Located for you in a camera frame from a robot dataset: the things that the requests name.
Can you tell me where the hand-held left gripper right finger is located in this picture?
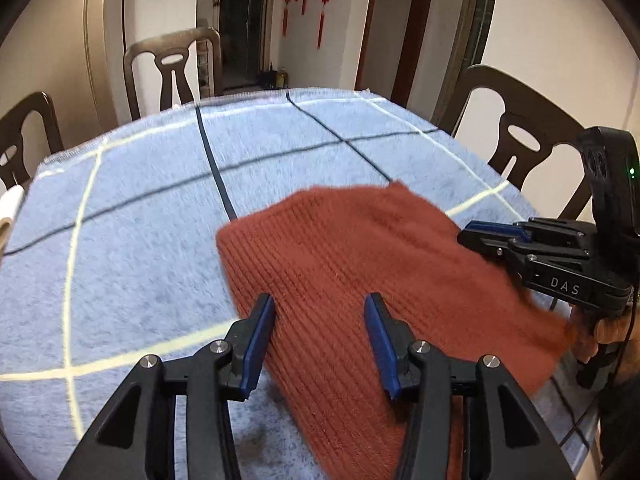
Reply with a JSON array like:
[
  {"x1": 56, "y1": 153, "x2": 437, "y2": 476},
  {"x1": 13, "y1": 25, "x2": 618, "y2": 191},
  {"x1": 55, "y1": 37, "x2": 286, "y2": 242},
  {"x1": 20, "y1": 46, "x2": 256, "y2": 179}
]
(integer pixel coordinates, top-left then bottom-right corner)
[{"x1": 364, "y1": 293, "x2": 576, "y2": 480}]

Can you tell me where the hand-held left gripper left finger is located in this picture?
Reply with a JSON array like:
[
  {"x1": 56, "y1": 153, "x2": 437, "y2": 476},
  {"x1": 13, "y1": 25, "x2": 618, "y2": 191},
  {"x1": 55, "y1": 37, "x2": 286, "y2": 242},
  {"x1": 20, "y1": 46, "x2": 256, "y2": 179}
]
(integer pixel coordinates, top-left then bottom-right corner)
[{"x1": 57, "y1": 294, "x2": 276, "y2": 480}]

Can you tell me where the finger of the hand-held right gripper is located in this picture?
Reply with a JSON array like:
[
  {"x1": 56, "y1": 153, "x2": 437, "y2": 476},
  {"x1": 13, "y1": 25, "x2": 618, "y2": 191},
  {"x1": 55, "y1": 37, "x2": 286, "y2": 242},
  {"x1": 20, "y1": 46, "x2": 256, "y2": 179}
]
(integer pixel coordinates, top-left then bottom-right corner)
[
  {"x1": 465, "y1": 220, "x2": 532, "y2": 242},
  {"x1": 457, "y1": 231, "x2": 527, "y2": 272}
]

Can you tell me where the rust red knitted sweater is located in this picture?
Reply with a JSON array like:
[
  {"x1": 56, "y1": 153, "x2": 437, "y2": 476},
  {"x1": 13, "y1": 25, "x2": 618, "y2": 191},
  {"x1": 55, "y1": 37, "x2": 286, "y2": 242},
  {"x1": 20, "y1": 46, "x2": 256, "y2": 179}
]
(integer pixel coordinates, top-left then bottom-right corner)
[{"x1": 216, "y1": 181, "x2": 576, "y2": 480}]

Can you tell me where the person's right hand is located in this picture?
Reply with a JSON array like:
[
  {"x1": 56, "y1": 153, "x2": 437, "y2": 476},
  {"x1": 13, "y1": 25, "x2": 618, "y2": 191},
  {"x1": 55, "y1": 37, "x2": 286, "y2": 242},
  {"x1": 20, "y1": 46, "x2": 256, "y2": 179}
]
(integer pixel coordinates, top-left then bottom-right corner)
[{"x1": 565, "y1": 309, "x2": 632, "y2": 365}]

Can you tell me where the dark wooden chair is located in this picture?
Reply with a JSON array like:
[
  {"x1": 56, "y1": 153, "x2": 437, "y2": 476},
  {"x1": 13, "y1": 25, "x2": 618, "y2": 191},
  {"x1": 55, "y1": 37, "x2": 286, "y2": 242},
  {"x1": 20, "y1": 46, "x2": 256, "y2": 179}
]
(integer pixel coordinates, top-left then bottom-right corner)
[
  {"x1": 0, "y1": 91, "x2": 66, "y2": 192},
  {"x1": 123, "y1": 26, "x2": 223, "y2": 122},
  {"x1": 439, "y1": 64, "x2": 602, "y2": 222}
]

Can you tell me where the blue checked blanket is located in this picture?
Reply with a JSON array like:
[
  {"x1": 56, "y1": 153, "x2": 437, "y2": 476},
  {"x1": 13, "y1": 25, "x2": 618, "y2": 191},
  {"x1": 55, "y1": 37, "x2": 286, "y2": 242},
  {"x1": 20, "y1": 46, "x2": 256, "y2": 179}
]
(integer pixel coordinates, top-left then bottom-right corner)
[{"x1": 0, "y1": 87, "x2": 601, "y2": 480}]

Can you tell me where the glass panel door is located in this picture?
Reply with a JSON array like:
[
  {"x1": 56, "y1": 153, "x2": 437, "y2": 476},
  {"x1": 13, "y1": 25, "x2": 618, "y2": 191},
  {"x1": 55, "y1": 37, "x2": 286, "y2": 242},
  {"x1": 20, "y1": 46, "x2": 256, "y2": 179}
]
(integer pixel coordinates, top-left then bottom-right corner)
[{"x1": 432, "y1": 0, "x2": 497, "y2": 127}]

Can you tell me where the white paper towel roll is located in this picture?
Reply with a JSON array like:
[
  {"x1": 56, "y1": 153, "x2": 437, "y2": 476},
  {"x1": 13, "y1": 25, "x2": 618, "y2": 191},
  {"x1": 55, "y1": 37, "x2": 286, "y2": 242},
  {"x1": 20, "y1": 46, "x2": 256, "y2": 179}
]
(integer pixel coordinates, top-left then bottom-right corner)
[{"x1": 0, "y1": 184, "x2": 27, "y2": 257}]

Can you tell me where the dark open doorway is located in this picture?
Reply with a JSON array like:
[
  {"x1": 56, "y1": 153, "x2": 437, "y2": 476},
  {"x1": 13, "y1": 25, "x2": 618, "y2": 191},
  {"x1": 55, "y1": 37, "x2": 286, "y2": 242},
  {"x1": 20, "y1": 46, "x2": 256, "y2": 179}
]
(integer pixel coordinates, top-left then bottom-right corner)
[{"x1": 215, "y1": 0, "x2": 279, "y2": 92}]

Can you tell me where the brown door frame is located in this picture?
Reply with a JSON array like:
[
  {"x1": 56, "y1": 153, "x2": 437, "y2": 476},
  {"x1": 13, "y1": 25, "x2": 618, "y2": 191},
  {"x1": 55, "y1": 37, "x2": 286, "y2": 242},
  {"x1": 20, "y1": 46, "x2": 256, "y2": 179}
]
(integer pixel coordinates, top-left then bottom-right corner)
[{"x1": 354, "y1": 0, "x2": 436, "y2": 109}]

